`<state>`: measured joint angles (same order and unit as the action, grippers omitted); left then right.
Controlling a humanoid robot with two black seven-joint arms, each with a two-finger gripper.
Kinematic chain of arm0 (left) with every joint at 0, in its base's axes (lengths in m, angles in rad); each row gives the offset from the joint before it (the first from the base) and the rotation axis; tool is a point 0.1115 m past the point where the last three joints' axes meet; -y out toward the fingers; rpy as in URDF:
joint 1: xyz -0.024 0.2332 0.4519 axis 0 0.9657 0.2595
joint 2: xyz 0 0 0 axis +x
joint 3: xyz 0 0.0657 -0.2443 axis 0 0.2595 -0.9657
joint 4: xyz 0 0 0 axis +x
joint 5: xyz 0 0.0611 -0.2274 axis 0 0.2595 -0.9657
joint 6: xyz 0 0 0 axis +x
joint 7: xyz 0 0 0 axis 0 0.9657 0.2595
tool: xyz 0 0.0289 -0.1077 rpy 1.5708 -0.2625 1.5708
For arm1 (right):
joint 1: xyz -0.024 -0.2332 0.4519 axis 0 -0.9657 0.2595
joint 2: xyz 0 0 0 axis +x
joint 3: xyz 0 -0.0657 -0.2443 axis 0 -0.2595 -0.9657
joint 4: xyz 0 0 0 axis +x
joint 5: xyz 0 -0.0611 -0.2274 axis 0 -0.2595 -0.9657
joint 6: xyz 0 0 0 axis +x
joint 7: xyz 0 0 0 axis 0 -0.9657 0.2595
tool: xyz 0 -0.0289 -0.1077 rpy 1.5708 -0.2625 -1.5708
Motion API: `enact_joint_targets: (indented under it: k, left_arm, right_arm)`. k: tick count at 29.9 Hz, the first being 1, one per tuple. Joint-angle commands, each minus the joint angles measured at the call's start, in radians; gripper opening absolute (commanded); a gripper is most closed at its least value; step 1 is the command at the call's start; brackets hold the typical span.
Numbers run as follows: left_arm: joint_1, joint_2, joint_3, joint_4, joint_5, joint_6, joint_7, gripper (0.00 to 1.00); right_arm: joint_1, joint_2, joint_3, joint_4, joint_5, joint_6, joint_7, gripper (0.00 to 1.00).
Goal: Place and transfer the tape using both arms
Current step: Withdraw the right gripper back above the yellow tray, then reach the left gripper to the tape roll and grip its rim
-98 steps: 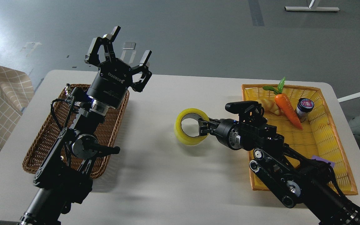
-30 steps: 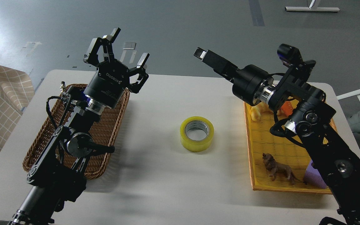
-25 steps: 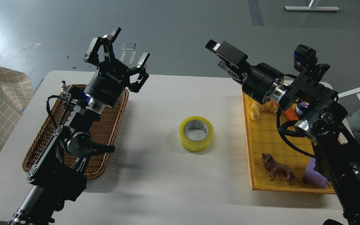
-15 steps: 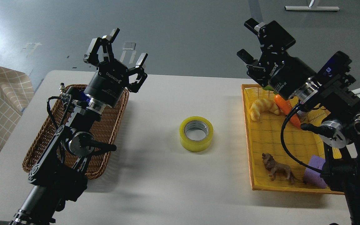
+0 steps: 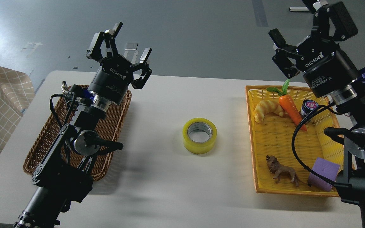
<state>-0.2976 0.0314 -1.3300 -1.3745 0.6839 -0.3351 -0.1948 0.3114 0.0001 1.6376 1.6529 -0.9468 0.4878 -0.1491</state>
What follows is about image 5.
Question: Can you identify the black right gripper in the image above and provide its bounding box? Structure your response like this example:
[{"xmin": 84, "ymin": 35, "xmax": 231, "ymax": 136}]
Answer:
[{"xmin": 268, "ymin": 0, "xmax": 359, "ymax": 97}]

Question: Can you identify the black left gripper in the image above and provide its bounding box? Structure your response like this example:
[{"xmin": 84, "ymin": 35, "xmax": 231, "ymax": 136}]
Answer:
[{"xmin": 86, "ymin": 22, "xmax": 152, "ymax": 105}]

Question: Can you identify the yellow tape roll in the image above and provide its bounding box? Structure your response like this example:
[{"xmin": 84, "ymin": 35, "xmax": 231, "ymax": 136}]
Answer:
[{"xmin": 182, "ymin": 118, "xmax": 217, "ymax": 155}]

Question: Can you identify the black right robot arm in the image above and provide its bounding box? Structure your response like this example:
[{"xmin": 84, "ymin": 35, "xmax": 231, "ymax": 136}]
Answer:
[{"xmin": 268, "ymin": 0, "xmax": 365, "ymax": 228}]

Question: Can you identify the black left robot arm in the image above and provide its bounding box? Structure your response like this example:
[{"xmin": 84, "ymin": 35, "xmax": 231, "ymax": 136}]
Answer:
[{"xmin": 13, "ymin": 22, "xmax": 152, "ymax": 228}]

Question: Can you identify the white stand base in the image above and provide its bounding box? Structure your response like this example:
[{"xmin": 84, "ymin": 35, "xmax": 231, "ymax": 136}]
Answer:
[{"xmin": 288, "ymin": 6, "xmax": 309, "ymax": 12}]

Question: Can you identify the brown wicker basket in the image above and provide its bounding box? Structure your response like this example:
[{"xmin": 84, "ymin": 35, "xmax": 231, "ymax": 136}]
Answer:
[{"xmin": 22, "ymin": 90, "xmax": 132, "ymax": 181}]

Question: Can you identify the small dark jar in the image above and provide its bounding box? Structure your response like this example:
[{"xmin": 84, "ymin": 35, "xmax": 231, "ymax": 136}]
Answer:
[{"xmin": 299, "ymin": 99, "xmax": 319, "ymax": 119}]

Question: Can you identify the toy carrot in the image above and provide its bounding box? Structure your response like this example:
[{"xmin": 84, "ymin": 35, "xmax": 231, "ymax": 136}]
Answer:
[{"xmin": 266, "ymin": 79, "xmax": 303, "ymax": 125}]

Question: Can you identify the toy croissant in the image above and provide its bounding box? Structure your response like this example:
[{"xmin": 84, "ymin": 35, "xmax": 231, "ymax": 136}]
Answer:
[{"xmin": 254, "ymin": 100, "xmax": 285, "ymax": 123}]

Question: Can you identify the yellow plastic basket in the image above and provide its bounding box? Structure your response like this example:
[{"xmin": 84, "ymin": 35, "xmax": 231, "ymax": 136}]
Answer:
[{"xmin": 245, "ymin": 85, "xmax": 343, "ymax": 197}]

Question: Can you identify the purple foam cube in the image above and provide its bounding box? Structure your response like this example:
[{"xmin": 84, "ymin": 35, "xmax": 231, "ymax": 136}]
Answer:
[{"xmin": 307, "ymin": 157, "xmax": 340, "ymax": 192}]

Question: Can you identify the brown toy lion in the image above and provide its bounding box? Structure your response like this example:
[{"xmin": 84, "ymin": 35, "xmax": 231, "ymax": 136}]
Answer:
[{"xmin": 266, "ymin": 155, "xmax": 300, "ymax": 188}]

